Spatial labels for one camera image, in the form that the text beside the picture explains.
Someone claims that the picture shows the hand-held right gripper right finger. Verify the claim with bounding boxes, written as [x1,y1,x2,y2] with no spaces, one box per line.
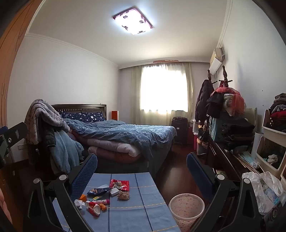
[186,152,265,232]

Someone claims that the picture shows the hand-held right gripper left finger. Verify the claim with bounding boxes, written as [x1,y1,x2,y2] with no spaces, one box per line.
[23,153,98,232]

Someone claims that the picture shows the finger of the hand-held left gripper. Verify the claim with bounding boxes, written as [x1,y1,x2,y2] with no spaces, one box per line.
[0,122,28,157]

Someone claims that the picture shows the blue snack packet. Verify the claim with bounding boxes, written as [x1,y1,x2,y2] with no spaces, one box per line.
[87,185,110,197]

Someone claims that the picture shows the white pink tube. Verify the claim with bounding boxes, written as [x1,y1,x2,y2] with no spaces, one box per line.
[90,198,110,205]

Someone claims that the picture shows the red snack packet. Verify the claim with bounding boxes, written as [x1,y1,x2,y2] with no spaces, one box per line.
[109,179,130,192]

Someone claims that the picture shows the light blue fleece blanket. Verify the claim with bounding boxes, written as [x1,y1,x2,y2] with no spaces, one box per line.
[50,130,85,174]

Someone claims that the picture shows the dark wooden dresser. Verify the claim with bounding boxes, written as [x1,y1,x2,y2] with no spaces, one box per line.
[197,134,264,185]

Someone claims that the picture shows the black puffer jacket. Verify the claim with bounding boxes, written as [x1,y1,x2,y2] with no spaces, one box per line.
[28,116,56,165]

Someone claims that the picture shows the folded pink quilt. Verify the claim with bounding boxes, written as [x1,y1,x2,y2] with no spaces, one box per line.
[71,132,143,163]

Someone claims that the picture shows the black suitcase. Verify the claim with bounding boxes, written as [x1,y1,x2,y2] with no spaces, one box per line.
[171,117,188,145]

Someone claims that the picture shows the pile of clothes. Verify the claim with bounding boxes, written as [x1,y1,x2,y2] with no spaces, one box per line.
[206,87,256,150]

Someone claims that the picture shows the navy star print pillow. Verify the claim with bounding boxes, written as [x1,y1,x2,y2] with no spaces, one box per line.
[58,112,105,122]

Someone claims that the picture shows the blue patterned duvet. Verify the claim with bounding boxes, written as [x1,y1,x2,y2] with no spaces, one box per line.
[64,119,177,160]

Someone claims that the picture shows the blue checked tablecloth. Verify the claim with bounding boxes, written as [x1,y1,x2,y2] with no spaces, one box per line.
[52,172,181,232]

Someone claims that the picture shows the white plastic bag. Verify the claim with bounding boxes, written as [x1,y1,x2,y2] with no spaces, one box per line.
[242,171,284,216]

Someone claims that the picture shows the dark wooden headboard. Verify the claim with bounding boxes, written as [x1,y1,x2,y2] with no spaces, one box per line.
[50,104,107,122]

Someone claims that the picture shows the hanging black coat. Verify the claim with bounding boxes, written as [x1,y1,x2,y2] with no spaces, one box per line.
[195,79,215,122]

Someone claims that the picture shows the wooden wardrobe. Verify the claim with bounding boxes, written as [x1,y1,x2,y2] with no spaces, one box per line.
[0,0,48,201]

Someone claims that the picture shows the white stacked storage bins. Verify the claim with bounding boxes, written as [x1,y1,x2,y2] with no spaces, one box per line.
[255,109,286,185]

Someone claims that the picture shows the cream sheer curtain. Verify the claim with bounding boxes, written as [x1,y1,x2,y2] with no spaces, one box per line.
[131,62,194,125]

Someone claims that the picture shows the clothes heap in bin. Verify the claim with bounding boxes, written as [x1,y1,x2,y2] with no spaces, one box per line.
[268,93,286,125]

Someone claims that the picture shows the dark wooden coat rack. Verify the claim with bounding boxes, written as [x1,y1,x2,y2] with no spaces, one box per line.
[207,65,234,90]

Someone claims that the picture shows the white air conditioner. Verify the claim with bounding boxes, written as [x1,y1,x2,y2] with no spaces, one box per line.
[209,47,225,75]

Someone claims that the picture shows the square ceiling lamp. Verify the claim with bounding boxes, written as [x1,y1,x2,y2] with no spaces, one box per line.
[112,6,154,35]

